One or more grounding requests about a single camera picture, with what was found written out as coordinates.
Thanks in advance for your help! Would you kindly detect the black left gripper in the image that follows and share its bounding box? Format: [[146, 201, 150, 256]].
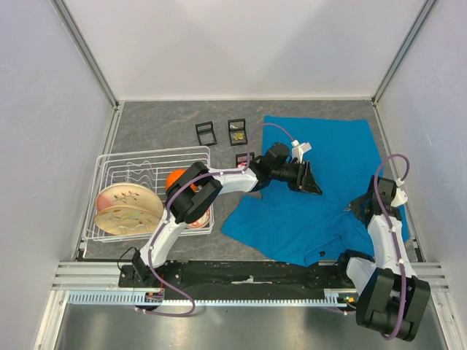
[[271, 160, 322, 196]]

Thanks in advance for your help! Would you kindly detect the blue t-shirt garment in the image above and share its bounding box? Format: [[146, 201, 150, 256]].
[[221, 114, 409, 267]]

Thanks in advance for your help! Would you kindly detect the gold leaf brooch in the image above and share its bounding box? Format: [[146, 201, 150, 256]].
[[233, 132, 244, 143]]

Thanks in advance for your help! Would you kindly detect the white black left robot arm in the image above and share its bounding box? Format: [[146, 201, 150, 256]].
[[131, 140, 323, 287]]

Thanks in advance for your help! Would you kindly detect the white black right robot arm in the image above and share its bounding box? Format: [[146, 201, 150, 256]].
[[334, 176, 431, 341]]

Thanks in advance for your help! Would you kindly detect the white red patterned bowl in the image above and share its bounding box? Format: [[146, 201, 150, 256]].
[[187, 210, 210, 229]]

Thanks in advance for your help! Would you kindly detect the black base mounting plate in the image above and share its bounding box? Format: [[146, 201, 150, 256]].
[[118, 260, 366, 291]]

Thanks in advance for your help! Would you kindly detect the orange bowl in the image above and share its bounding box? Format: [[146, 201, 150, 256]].
[[165, 169, 185, 189]]

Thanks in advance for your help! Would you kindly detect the pink beige floral plate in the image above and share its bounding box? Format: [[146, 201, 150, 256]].
[[95, 182, 163, 215]]

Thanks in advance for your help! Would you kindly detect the cream floral plate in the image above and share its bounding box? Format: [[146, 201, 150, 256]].
[[93, 206, 161, 236]]

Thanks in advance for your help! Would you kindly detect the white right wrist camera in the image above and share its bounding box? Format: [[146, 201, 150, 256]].
[[391, 178, 408, 208]]

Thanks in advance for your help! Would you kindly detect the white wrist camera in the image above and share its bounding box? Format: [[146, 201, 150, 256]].
[[391, 178, 408, 208], [291, 140, 312, 163]]

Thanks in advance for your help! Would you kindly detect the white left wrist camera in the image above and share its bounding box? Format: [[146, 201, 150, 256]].
[[291, 140, 312, 163]]

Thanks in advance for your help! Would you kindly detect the black frame stand near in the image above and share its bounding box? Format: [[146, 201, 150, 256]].
[[235, 152, 255, 166]]

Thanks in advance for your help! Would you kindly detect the black frame stand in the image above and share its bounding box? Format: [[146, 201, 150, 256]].
[[228, 118, 248, 146], [195, 121, 217, 147], [235, 152, 255, 166]]

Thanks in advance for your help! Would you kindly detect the black frame stand middle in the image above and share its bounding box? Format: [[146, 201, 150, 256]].
[[228, 118, 248, 146]]

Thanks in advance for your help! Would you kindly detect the slotted cable duct rail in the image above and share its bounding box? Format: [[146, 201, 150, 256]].
[[67, 289, 357, 307]]

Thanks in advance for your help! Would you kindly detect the black frame stand left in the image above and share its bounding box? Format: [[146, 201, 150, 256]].
[[195, 121, 217, 147]]

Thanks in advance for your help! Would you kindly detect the white wire dish rack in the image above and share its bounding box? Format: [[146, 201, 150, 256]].
[[82, 146, 211, 242]]

